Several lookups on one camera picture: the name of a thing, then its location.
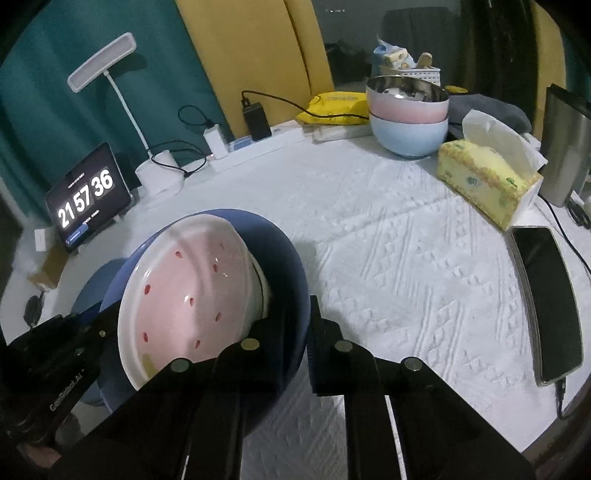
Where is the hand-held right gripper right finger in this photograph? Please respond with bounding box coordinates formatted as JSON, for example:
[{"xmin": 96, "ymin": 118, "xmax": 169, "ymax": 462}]
[{"xmin": 308, "ymin": 295, "xmax": 539, "ymax": 480}]

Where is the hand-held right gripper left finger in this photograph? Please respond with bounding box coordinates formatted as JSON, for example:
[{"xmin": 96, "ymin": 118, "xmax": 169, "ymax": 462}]
[{"xmin": 48, "ymin": 318, "xmax": 282, "ymax": 480}]

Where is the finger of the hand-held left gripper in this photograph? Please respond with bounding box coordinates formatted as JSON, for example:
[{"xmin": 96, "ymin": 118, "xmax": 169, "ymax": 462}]
[{"xmin": 69, "ymin": 308, "xmax": 123, "ymax": 346}]

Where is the blue plate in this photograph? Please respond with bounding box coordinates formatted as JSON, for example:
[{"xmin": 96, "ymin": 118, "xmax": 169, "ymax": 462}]
[{"xmin": 71, "ymin": 258, "xmax": 139, "ymax": 409}]

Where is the pale yellow bowl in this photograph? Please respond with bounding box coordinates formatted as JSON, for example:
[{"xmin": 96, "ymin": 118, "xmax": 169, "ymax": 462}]
[{"xmin": 249, "ymin": 256, "xmax": 273, "ymax": 324}]

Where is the pink bowl with red dots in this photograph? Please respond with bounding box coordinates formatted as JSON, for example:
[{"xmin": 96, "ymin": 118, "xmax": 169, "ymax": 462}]
[{"xmin": 117, "ymin": 215, "xmax": 259, "ymax": 393}]

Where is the large blue bowl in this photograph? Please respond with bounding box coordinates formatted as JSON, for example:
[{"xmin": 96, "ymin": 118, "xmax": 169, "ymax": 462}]
[{"xmin": 99, "ymin": 209, "xmax": 311, "ymax": 439}]

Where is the person's left hand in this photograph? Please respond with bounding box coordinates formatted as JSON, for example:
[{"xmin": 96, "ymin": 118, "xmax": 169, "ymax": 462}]
[{"xmin": 16, "ymin": 414, "xmax": 81, "ymax": 469}]

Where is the black round object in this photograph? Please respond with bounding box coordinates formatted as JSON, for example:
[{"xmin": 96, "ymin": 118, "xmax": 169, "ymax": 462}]
[{"xmin": 24, "ymin": 295, "xmax": 45, "ymax": 329}]

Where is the cardboard box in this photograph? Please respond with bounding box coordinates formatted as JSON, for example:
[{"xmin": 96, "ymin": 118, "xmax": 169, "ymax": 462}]
[{"xmin": 27, "ymin": 249, "xmax": 66, "ymax": 288}]

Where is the tablet with clock display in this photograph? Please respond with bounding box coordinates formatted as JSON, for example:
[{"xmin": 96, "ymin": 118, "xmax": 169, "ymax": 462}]
[{"xmin": 45, "ymin": 142, "xmax": 136, "ymax": 253}]

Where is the teal curtain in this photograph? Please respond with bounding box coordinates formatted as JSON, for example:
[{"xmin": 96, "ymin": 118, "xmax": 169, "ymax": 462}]
[{"xmin": 0, "ymin": 0, "xmax": 232, "ymax": 222}]

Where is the white charger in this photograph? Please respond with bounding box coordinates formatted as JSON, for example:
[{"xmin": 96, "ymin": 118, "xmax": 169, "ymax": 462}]
[{"xmin": 203, "ymin": 124, "xmax": 229, "ymax": 160}]

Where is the white power strip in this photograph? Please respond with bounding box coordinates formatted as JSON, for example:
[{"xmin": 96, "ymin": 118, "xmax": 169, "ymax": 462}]
[{"xmin": 210, "ymin": 127, "xmax": 305, "ymax": 172}]

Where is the black smartphone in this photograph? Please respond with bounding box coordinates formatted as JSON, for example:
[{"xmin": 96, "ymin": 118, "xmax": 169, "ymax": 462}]
[{"xmin": 510, "ymin": 226, "xmax": 585, "ymax": 387}]

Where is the light blue bowl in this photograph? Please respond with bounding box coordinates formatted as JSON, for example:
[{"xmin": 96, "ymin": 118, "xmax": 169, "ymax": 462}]
[{"xmin": 370, "ymin": 113, "xmax": 448, "ymax": 160}]

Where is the yellow tissue box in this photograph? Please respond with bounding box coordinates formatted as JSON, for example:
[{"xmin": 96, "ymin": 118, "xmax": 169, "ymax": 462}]
[{"xmin": 436, "ymin": 110, "xmax": 548, "ymax": 232}]

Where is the black power adapter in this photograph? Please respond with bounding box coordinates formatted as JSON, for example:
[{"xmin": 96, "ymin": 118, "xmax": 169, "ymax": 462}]
[{"xmin": 241, "ymin": 95, "xmax": 273, "ymax": 141}]

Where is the yellow soft packet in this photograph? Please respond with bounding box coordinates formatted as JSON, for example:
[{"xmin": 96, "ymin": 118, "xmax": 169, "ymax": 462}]
[{"xmin": 295, "ymin": 91, "xmax": 370, "ymax": 125}]

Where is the white desk lamp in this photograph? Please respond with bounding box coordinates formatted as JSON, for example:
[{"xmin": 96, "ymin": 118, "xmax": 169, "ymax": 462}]
[{"xmin": 67, "ymin": 33, "xmax": 185, "ymax": 195}]

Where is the pink steel-lined bowl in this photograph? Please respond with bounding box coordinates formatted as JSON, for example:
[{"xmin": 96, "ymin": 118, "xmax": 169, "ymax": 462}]
[{"xmin": 366, "ymin": 76, "xmax": 451, "ymax": 125}]

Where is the grey cloth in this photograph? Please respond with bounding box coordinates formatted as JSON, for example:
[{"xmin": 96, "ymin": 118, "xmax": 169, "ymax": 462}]
[{"xmin": 448, "ymin": 92, "xmax": 533, "ymax": 139}]

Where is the cartoon printed carton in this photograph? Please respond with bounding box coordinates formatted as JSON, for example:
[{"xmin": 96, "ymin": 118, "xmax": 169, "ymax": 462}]
[{"xmin": 388, "ymin": 48, "xmax": 414, "ymax": 70}]

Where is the yellow curtain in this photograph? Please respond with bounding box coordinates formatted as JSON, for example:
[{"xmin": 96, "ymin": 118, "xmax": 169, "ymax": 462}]
[
  {"xmin": 175, "ymin": 0, "xmax": 335, "ymax": 134},
  {"xmin": 531, "ymin": 0, "xmax": 566, "ymax": 93}
]

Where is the steel thermos tumbler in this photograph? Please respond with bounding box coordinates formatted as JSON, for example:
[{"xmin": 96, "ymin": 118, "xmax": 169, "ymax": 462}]
[{"xmin": 538, "ymin": 84, "xmax": 591, "ymax": 208}]

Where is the glass window door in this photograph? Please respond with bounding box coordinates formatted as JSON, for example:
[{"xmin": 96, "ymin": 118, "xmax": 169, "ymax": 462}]
[{"xmin": 314, "ymin": 0, "xmax": 536, "ymax": 93}]

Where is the black lamp cable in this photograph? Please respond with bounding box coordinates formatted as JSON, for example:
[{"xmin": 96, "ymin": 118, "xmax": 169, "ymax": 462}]
[{"xmin": 150, "ymin": 141, "xmax": 208, "ymax": 180}]

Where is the black charger cable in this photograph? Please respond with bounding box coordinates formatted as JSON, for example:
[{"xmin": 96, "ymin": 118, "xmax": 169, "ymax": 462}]
[{"xmin": 178, "ymin": 105, "xmax": 216, "ymax": 128}]

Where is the black phone cable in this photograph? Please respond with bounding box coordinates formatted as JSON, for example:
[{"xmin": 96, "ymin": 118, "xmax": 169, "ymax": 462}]
[{"xmin": 553, "ymin": 378, "xmax": 574, "ymax": 422}]

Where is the black power bank cable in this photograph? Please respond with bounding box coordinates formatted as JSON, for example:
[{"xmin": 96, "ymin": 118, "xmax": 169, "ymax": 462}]
[{"xmin": 241, "ymin": 90, "xmax": 306, "ymax": 116}]

